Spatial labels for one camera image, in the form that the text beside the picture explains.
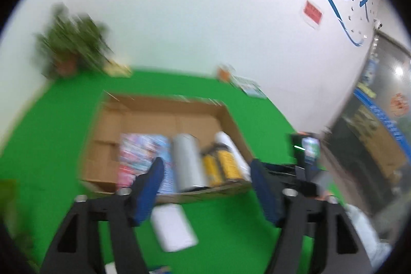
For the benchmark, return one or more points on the white flat packet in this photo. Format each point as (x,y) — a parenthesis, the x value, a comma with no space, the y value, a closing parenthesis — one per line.
(244,81)

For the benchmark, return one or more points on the pastel puzzle cube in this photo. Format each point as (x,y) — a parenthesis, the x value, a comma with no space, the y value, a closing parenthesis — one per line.
(160,270)

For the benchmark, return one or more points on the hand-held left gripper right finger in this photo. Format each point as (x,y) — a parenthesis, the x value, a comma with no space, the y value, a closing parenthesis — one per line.
(263,193)

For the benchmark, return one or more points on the glass door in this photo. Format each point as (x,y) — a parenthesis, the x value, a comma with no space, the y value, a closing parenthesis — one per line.
(379,84)

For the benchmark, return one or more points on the red wall sign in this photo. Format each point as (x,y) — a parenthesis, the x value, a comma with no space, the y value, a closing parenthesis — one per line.
(312,12)

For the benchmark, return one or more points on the orange label clear jar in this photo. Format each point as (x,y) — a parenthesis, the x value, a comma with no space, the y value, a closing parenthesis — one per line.
(224,73)

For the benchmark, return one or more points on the brown cardboard box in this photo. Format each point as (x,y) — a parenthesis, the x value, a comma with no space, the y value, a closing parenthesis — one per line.
(144,120)

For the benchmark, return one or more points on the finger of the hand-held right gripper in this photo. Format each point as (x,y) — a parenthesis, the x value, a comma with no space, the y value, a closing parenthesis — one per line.
(282,169)

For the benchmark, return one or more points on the white plastic bottle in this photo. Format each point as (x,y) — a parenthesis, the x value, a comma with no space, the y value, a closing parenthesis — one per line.
(231,145)

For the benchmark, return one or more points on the potted green plant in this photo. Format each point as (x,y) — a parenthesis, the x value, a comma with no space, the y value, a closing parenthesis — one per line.
(74,36)

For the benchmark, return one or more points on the colourful board game box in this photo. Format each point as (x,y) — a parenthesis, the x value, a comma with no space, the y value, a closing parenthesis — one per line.
(141,148)

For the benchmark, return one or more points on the light grey cloth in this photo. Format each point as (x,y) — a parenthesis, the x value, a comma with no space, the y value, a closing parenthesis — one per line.
(362,229)

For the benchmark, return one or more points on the green table cloth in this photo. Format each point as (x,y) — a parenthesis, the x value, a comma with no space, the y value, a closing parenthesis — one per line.
(57,132)

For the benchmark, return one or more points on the yellow paper packet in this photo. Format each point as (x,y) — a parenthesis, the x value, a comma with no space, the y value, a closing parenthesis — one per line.
(117,68)

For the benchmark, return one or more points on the light blue case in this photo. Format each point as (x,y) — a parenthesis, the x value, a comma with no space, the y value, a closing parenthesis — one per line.
(255,91)

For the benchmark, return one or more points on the white security camera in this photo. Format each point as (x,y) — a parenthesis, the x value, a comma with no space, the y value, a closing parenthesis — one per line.
(377,24)

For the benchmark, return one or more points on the yellow label food jar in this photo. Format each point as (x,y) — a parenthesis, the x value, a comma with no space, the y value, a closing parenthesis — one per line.
(224,165)

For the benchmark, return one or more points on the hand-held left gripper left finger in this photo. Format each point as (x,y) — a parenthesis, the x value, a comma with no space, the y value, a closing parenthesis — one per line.
(151,187)

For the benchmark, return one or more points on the silver metal can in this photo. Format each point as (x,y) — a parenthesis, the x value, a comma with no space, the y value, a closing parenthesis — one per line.
(188,161)

